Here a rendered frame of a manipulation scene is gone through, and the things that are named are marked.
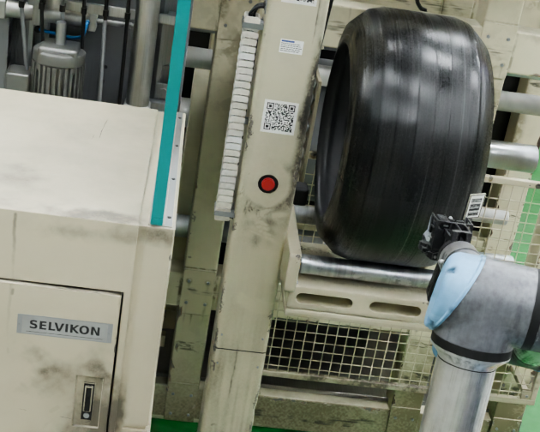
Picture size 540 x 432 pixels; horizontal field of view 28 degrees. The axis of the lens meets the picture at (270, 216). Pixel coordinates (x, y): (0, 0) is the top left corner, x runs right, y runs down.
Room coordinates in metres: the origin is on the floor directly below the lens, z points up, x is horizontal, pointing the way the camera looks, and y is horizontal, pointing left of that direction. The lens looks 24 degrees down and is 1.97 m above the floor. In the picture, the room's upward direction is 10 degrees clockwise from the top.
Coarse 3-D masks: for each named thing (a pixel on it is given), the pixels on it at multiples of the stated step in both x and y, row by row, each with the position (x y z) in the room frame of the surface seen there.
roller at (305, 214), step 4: (296, 208) 2.47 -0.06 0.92; (300, 208) 2.47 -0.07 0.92; (304, 208) 2.47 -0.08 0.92; (308, 208) 2.47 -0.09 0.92; (312, 208) 2.48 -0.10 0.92; (296, 212) 2.46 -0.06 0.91; (300, 212) 2.46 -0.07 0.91; (304, 212) 2.46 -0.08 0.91; (308, 212) 2.46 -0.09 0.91; (312, 212) 2.47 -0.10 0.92; (296, 216) 2.46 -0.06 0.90; (300, 216) 2.46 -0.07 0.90; (304, 216) 2.46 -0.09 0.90; (308, 216) 2.46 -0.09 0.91; (312, 216) 2.46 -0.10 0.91; (300, 220) 2.46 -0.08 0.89; (304, 220) 2.46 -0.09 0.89; (308, 220) 2.46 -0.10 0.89; (312, 220) 2.46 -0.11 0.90; (312, 224) 2.47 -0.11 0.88
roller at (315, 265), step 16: (304, 256) 2.19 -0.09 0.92; (320, 256) 2.20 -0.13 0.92; (304, 272) 2.18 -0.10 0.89; (320, 272) 2.18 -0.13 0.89; (336, 272) 2.19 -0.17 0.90; (352, 272) 2.19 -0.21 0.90; (368, 272) 2.20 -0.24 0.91; (384, 272) 2.20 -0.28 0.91; (400, 272) 2.21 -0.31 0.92; (416, 272) 2.22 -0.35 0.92; (432, 272) 2.23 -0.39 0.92
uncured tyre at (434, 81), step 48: (384, 48) 2.20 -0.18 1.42; (432, 48) 2.22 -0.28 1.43; (480, 48) 2.27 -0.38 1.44; (336, 96) 2.59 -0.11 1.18; (384, 96) 2.12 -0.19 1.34; (432, 96) 2.13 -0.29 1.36; (480, 96) 2.16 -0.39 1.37; (336, 144) 2.58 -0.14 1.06; (384, 144) 2.07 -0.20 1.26; (432, 144) 2.09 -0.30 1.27; (480, 144) 2.12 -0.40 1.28; (336, 192) 2.14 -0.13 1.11; (384, 192) 2.06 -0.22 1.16; (432, 192) 2.08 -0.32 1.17; (480, 192) 2.13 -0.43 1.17; (336, 240) 2.16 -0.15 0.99; (384, 240) 2.11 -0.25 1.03
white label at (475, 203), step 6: (474, 198) 2.10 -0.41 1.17; (480, 198) 2.11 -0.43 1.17; (468, 204) 2.09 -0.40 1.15; (474, 204) 2.10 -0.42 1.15; (480, 204) 2.11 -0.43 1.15; (468, 210) 2.10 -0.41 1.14; (474, 210) 2.11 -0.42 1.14; (480, 210) 2.11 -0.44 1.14; (468, 216) 2.10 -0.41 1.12; (474, 216) 2.11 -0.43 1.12
